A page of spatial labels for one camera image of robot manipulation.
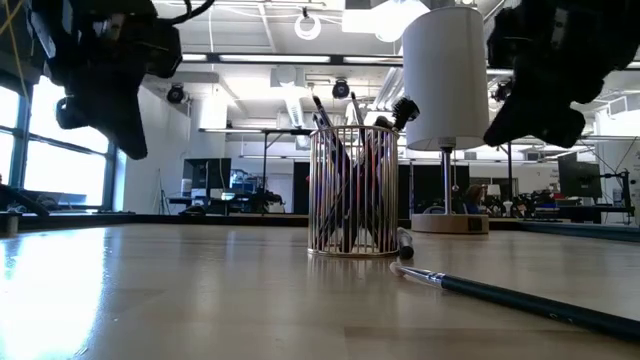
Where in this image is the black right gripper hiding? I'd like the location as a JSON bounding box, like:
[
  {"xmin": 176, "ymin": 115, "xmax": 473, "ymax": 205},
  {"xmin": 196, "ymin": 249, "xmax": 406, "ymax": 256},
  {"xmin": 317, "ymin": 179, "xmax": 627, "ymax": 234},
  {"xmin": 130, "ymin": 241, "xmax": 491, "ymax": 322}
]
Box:
[{"xmin": 483, "ymin": 0, "xmax": 640, "ymax": 149}]

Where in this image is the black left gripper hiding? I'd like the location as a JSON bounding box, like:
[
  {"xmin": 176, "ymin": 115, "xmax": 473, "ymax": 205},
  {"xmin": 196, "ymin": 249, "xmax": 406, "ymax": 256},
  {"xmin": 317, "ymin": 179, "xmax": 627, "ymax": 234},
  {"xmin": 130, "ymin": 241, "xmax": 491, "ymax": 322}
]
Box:
[{"xmin": 29, "ymin": 0, "xmax": 182, "ymax": 161}]

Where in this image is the thick black silver-headed brush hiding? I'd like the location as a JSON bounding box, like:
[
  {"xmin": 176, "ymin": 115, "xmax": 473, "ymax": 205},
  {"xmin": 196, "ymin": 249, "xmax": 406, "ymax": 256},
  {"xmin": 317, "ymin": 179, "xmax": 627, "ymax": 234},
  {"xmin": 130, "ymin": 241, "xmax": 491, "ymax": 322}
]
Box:
[{"xmin": 396, "ymin": 226, "xmax": 416, "ymax": 261}]

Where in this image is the long thin black brush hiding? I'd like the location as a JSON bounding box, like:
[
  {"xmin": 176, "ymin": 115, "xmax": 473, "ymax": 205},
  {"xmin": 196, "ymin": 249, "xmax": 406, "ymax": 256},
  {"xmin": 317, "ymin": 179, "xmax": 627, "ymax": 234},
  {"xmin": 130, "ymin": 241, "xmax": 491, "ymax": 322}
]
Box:
[{"xmin": 310, "ymin": 93, "xmax": 351, "ymax": 251}]

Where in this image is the black monitor on arm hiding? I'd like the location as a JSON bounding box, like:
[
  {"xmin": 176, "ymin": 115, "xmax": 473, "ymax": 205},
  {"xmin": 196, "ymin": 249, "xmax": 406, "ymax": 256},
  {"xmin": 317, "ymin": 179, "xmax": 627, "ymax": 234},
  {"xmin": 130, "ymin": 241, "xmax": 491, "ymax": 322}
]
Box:
[{"xmin": 558, "ymin": 152, "xmax": 603, "ymax": 199}]

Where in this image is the large window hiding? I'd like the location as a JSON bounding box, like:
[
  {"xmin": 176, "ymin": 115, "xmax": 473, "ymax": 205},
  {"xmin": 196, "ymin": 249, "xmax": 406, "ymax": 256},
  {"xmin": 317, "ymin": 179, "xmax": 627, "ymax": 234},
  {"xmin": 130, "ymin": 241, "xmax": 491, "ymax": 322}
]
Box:
[{"xmin": 0, "ymin": 74, "xmax": 124, "ymax": 211}]

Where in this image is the background robot workstation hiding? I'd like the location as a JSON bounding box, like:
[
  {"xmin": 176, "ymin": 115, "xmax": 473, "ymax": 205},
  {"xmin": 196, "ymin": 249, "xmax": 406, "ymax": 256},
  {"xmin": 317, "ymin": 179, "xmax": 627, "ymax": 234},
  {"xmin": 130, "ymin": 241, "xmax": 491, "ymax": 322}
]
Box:
[{"xmin": 482, "ymin": 182, "xmax": 561, "ymax": 221}]

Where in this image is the person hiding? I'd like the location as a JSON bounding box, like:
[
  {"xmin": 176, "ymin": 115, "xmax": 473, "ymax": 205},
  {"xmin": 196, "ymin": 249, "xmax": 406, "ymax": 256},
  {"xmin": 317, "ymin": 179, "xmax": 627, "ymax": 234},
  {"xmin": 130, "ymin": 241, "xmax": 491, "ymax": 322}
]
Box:
[{"xmin": 464, "ymin": 183, "xmax": 484, "ymax": 215}]

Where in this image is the white shade table lamp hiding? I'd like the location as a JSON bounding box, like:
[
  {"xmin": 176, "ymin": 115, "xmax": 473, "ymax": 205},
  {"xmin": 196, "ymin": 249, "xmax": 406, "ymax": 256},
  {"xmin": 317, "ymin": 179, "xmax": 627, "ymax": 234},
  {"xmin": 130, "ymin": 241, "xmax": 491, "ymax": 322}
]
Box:
[{"xmin": 402, "ymin": 4, "xmax": 491, "ymax": 235}]

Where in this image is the black computer monitor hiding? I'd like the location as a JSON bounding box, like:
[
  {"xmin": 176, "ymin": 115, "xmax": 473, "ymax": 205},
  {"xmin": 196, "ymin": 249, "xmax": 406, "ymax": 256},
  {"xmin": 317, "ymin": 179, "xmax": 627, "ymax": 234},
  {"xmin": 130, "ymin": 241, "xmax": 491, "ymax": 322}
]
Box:
[{"xmin": 182, "ymin": 157, "xmax": 233, "ymax": 190}]

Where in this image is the background office desk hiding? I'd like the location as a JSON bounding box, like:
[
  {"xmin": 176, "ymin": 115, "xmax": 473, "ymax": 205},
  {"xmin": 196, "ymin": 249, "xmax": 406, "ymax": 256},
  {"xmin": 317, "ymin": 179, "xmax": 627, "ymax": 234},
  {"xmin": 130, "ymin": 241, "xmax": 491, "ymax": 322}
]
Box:
[{"xmin": 167, "ymin": 192, "xmax": 287, "ymax": 216}]

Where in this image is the long black white-tipped brush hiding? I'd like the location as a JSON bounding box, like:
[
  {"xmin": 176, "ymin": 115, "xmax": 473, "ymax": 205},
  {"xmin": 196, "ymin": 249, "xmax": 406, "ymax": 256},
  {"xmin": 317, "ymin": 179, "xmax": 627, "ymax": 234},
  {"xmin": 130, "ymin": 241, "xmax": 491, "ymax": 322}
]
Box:
[{"xmin": 388, "ymin": 260, "xmax": 640, "ymax": 344}]

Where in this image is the long ceiling light fixture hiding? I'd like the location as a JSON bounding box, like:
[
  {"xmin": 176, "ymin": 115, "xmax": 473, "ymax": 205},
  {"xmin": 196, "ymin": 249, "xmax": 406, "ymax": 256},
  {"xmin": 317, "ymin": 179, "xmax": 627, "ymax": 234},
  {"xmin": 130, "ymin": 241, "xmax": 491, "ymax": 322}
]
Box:
[{"xmin": 180, "ymin": 52, "xmax": 501, "ymax": 71}]

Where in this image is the dark partition panel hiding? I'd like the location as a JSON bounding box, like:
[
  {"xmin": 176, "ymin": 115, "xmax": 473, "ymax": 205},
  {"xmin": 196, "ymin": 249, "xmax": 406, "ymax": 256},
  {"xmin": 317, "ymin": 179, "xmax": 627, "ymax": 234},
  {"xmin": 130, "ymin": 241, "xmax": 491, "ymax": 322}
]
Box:
[{"xmin": 292, "ymin": 160, "xmax": 471, "ymax": 217}]

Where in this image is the yellow cable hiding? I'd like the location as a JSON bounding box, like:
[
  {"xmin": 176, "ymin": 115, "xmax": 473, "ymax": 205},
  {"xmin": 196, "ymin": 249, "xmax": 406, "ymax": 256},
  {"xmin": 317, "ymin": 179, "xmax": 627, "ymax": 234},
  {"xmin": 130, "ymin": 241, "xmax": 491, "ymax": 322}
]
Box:
[{"xmin": 0, "ymin": 0, "xmax": 31, "ymax": 101}]

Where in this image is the black table frame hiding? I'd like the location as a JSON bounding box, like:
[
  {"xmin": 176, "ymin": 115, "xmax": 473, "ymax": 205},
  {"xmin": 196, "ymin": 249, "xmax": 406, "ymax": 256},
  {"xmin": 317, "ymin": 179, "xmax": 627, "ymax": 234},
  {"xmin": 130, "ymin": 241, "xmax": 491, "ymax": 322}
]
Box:
[{"xmin": 0, "ymin": 212, "xmax": 640, "ymax": 245}]

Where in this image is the white ceiling ring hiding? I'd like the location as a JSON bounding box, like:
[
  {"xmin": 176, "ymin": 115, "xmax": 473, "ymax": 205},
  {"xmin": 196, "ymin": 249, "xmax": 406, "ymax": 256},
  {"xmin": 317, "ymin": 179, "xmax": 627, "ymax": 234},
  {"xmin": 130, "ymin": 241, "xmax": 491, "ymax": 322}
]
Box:
[{"xmin": 293, "ymin": 13, "xmax": 323, "ymax": 42}]

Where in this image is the gold wire basket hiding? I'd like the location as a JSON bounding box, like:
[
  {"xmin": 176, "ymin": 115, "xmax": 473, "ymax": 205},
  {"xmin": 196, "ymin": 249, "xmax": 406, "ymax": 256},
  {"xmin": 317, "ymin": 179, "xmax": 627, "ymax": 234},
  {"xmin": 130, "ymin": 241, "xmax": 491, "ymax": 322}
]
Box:
[{"xmin": 307, "ymin": 124, "xmax": 401, "ymax": 259}]

